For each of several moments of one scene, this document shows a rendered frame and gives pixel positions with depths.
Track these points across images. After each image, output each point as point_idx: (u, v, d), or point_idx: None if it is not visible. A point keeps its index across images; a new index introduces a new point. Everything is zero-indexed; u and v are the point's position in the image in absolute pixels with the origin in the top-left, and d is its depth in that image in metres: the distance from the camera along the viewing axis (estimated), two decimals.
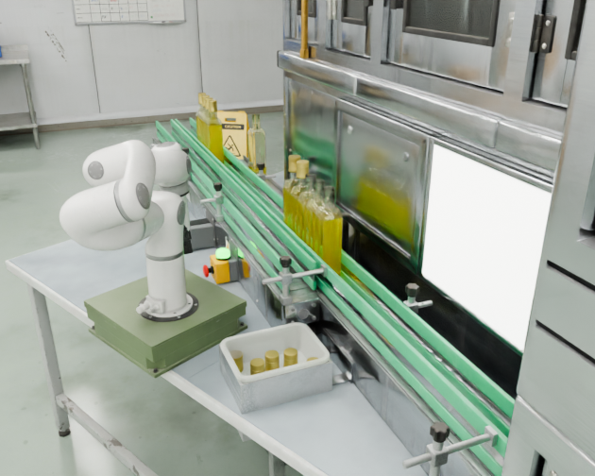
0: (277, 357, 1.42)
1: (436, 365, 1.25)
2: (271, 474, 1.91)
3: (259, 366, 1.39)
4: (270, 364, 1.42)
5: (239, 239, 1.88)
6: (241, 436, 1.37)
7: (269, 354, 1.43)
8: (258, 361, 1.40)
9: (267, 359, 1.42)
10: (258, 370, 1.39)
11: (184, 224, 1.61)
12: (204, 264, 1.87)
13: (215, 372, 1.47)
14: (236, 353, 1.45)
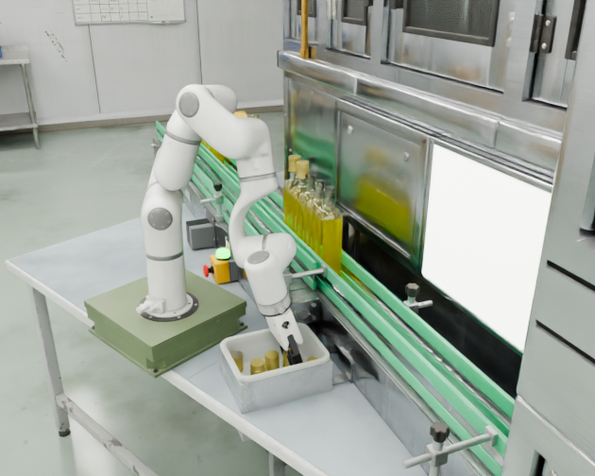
0: (277, 357, 1.42)
1: (436, 365, 1.25)
2: (271, 474, 1.91)
3: (259, 366, 1.39)
4: (270, 364, 1.42)
5: None
6: (241, 436, 1.37)
7: (269, 355, 1.43)
8: (258, 361, 1.41)
9: (267, 360, 1.42)
10: (258, 370, 1.39)
11: None
12: (204, 264, 1.87)
13: (215, 372, 1.47)
14: (236, 353, 1.45)
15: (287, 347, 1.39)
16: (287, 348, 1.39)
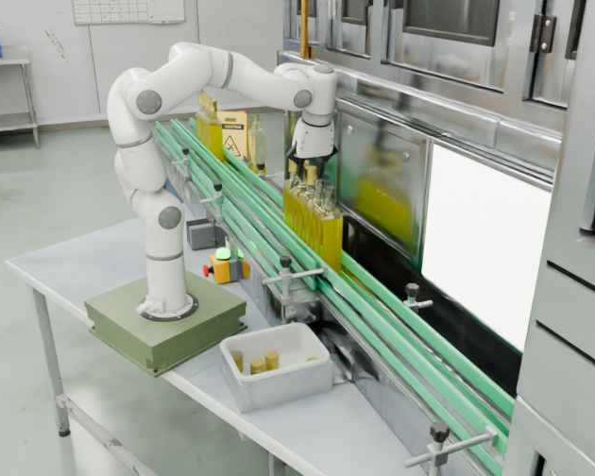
0: (277, 357, 1.42)
1: (436, 365, 1.25)
2: (271, 474, 1.91)
3: (259, 366, 1.39)
4: (270, 364, 1.42)
5: (239, 239, 1.88)
6: (241, 436, 1.37)
7: (269, 355, 1.43)
8: (258, 361, 1.41)
9: (267, 360, 1.42)
10: (258, 370, 1.39)
11: (297, 148, 1.55)
12: (204, 264, 1.87)
13: (215, 372, 1.47)
14: (236, 353, 1.45)
15: (325, 154, 1.60)
16: (325, 155, 1.60)
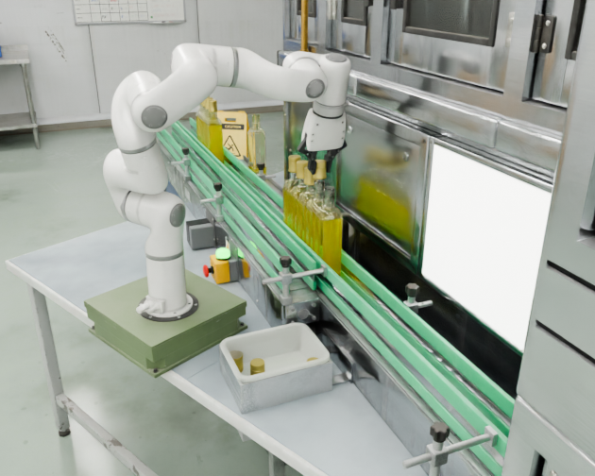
0: (324, 160, 1.57)
1: (436, 365, 1.25)
2: (271, 474, 1.91)
3: (259, 366, 1.39)
4: (326, 167, 1.56)
5: (239, 239, 1.88)
6: (241, 436, 1.37)
7: (321, 161, 1.55)
8: (258, 361, 1.41)
9: (325, 164, 1.55)
10: (258, 370, 1.39)
11: (306, 141, 1.49)
12: (204, 264, 1.87)
13: (215, 372, 1.47)
14: (236, 353, 1.45)
15: (334, 147, 1.53)
16: (334, 149, 1.53)
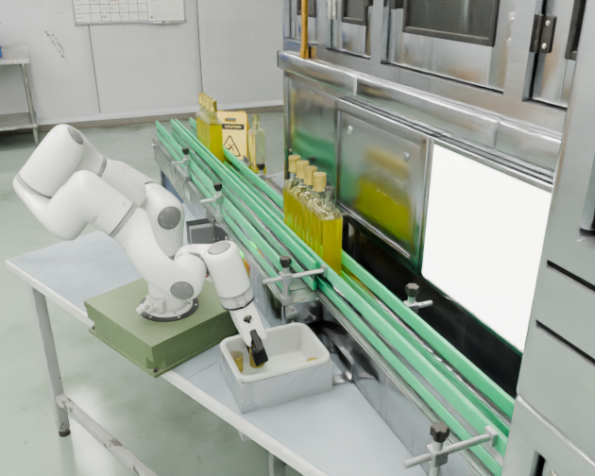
0: (324, 173, 1.58)
1: (436, 365, 1.25)
2: (271, 474, 1.91)
3: None
4: (326, 179, 1.57)
5: (239, 239, 1.88)
6: (241, 436, 1.37)
7: (321, 174, 1.56)
8: None
9: (325, 177, 1.56)
10: None
11: None
12: None
13: (215, 372, 1.47)
14: (236, 353, 1.45)
15: (251, 343, 1.34)
16: (251, 345, 1.34)
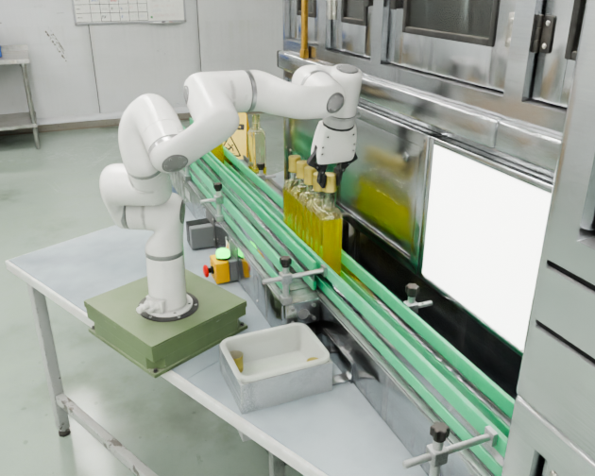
0: None
1: (436, 365, 1.25)
2: (271, 474, 1.91)
3: (335, 174, 1.52)
4: None
5: (239, 239, 1.88)
6: (241, 436, 1.37)
7: None
8: (328, 173, 1.51)
9: None
10: (335, 178, 1.52)
11: (316, 154, 1.44)
12: (204, 264, 1.87)
13: (215, 372, 1.47)
14: (236, 353, 1.45)
15: (345, 160, 1.49)
16: (345, 161, 1.49)
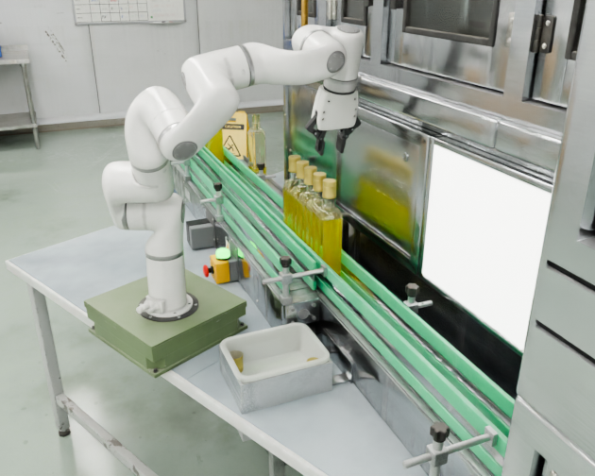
0: (324, 173, 1.58)
1: (436, 365, 1.25)
2: (271, 474, 1.91)
3: (335, 179, 1.52)
4: None
5: (239, 239, 1.88)
6: (241, 436, 1.37)
7: (321, 174, 1.56)
8: (328, 179, 1.52)
9: (325, 177, 1.56)
10: (335, 184, 1.53)
11: (316, 120, 1.41)
12: (204, 264, 1.87)
13: (215, 372, 1.47)
14: (236, 353, 1.45)
15: (347, 126, 1.46)
16: (348, 127, 1.46)
